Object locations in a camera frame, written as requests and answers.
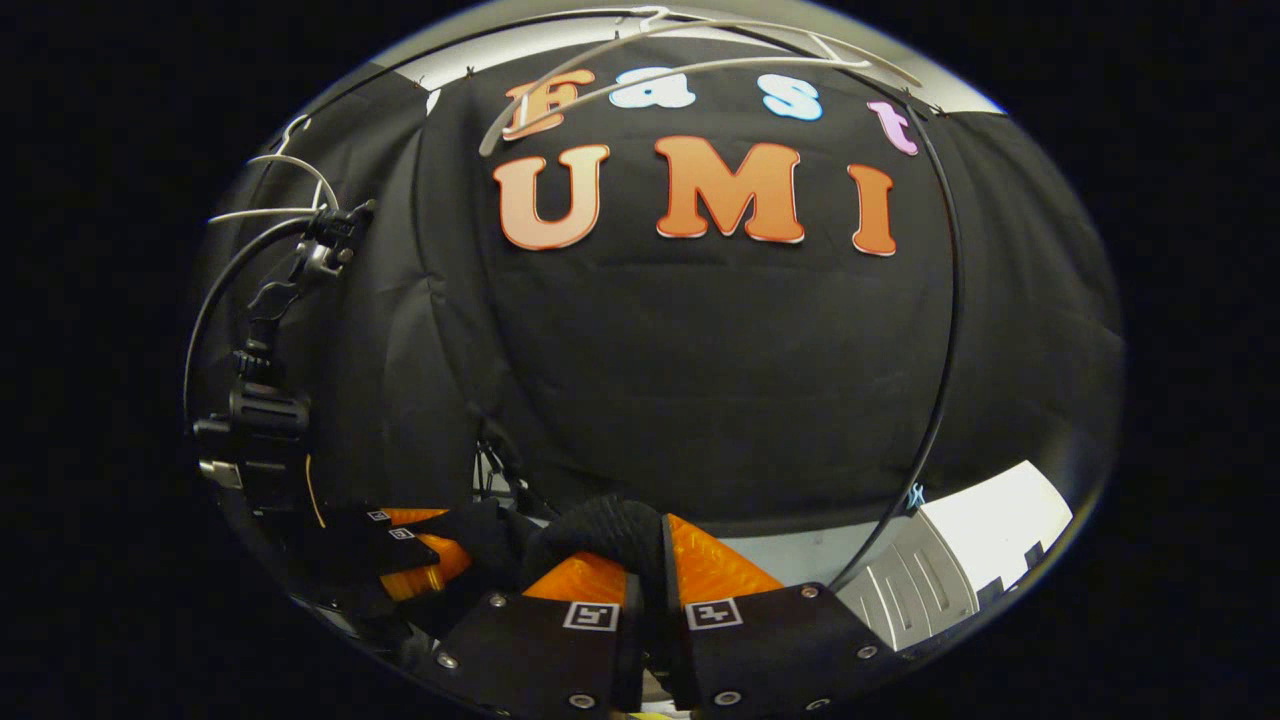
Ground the grey ribbed plastic box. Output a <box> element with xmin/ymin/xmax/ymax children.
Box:
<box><xmin>838</xmin><ymin>538</ymin><xmax>983</xmax><ymax>653</ymax></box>

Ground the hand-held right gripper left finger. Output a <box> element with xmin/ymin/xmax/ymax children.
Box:
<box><xmin>433</xmin><ymin>553</ymin><xmax>643</xmax><ymax>716</ymax></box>

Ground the black backdrop cloth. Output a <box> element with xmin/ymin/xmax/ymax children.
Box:
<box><xmin>190</xmin><ymin>40</ymin><xmax>1126</xmax><ymax>561</ymax></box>

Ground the white plastic clothes hanger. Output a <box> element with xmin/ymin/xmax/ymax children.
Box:
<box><xmin>478</xmin><ymin>5</ymin><xmax>923</xmax><ymax>158</ymax></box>
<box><xmin>205</xmin><ymin>113</ymin><xmax>343</xmax><ymax>227</ymax></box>

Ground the white desk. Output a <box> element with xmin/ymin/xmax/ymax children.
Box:
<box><xmin>918</xmin><ymin>460</ymin><xmax>1076</xmax><ymax>593</ymax></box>

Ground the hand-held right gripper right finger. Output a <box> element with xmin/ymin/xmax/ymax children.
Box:
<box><xmin>658</xmin><ymin>514</ymin><xmax>893</xmax><ymax>715</ymax></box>

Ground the black button-up jacket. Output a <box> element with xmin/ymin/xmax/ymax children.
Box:
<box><xmin>400</xmin><ymin>493</ymin><xmax>669</xmax><ymax>641</ymax></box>

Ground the black metal clothes rack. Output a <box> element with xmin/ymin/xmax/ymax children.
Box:
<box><xmin>290</xmin><ymin>10</ymin><xmax>966</xmax><ymax>593</ymax></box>

